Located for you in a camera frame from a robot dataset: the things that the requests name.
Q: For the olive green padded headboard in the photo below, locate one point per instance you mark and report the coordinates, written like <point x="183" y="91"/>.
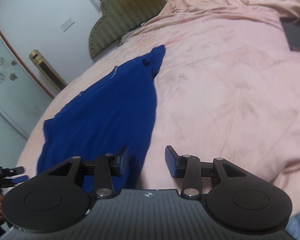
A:
<point x="119" y="17"/>

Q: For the dark blue sweater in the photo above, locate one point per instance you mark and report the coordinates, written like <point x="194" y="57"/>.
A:
<point x="117" y="111"/>

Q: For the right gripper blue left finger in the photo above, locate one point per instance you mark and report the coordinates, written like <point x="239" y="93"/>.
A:
<point x="106" y="167"/>

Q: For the frosted glass wardrobe door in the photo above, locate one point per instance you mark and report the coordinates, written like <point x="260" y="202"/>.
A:
<point x="22" y="99"/>

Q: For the gold standing air conditioner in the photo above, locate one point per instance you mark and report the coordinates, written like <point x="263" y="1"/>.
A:
<point x="47" y="70"/>

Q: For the pink bed sheet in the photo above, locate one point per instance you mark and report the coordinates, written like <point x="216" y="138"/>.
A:
<point x="229" y="87"/>

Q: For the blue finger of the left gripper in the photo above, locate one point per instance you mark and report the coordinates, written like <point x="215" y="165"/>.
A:
<point x="17" y="180"/>

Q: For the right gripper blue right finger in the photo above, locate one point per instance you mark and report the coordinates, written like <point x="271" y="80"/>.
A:
<point x="186" y="167"/>

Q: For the black flat box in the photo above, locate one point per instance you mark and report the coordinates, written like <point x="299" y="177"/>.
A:
<point x="291" y="28"/>

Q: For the white wall socket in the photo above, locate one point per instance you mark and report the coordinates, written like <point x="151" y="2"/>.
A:
<point x="67" y="24"/>

